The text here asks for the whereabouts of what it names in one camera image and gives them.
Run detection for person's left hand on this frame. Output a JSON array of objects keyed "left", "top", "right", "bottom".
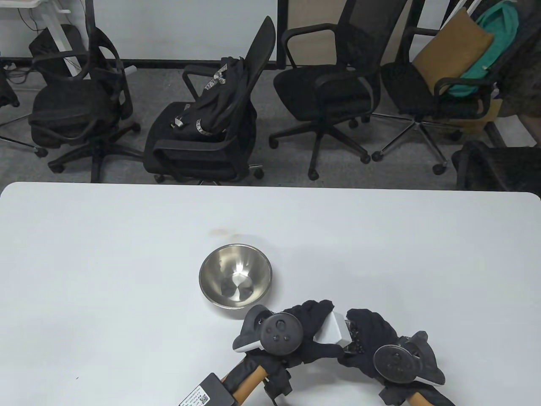
[{"left": 249, "top": 299, "right": 344, "bottom": 369}]

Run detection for person's right hand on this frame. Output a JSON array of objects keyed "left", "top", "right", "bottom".
[{"left": 337, "top": 308, "right": 400, "bottom": 379}]

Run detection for small white box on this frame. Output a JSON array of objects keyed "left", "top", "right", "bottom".
[{"left": 313, "top": 310, "right": 354, "bottom": 346}]

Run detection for person's right forearm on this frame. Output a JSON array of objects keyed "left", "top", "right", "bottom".
[{"left": 379, "top": 378, "right": 456, "bottom": 406}]

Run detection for person's left forearm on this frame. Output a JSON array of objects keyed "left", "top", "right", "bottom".
[{"left": 222, "top": 355, "right": 293, "bottom": 406}]

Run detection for black round controller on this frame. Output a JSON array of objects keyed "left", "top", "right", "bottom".
[{"left": 373, "top": 331, "right": 446, "bottom": 386}]

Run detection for black controller with white underside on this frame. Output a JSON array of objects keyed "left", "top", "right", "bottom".
[{"left": 233, "top": 305, "right": 304, "bottom": 354}]

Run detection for stainless steel bowl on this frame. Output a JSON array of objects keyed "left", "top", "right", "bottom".
[{"left": 199, "top": 244, "right": 273, "bottom": 308}]

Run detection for black office chair solid back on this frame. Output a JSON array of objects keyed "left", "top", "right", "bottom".
[{"left": 143, "top": 16, "right": 277, "bottom": 186}]

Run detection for black mesh office chair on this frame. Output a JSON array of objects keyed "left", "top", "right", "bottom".
[{"left": 269, "top": 0, "right": 410, "bottom": 181}]

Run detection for black office chair chrome base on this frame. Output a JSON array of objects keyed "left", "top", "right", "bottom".
[{"left": 371, "top": 0, "right": 521, "bottom": 176}]

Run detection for cardboard box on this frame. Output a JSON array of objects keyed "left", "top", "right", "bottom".
[{"left": 464, "top": 98, "right": 504, "bottom": 134}]

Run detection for brown cushion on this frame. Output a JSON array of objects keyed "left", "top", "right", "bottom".
[{"left": 412, "top": 7, "right": 495, "bottom": 96}]

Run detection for black office chair curved back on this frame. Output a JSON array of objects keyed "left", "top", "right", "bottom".
[{"left": 28, "top": 26, "right": 143, "bottom": 183}]

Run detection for dark fuzzy coat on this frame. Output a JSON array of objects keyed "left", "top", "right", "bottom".
[{"left": 501, "top": 0, "right": 541, "bottom": 121}]

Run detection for teal garment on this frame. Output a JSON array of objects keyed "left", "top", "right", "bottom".
[{"left": 447, "top": 2, "right": 520, "bottom": 96}]

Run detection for black computer tower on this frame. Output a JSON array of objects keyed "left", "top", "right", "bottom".
[{"left": 28, "top": 24, "right": 86, "bottom": 84}]

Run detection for black chair with grey base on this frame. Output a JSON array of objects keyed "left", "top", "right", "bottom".
[{"left": 0, "top": 63, "right": 48, "bottom": 158}]

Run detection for white desk leg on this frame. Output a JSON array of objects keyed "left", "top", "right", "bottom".
[{"left": 16, "top": 0, "right": 73, "bottom": 77}]

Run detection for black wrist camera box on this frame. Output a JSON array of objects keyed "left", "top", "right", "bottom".
[{"left": 178, "top": 372, "right": 235, "bottom": 406}]

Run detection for black backpack with patterned straps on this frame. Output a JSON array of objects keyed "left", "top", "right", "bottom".
[{"left": 170, "top": 55, "right": 255, "bottom": 139}]

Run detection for black floor cables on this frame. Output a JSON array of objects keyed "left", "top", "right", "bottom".
[{"left": 0, "top": 60, "right": 39, "bottom": 86}]

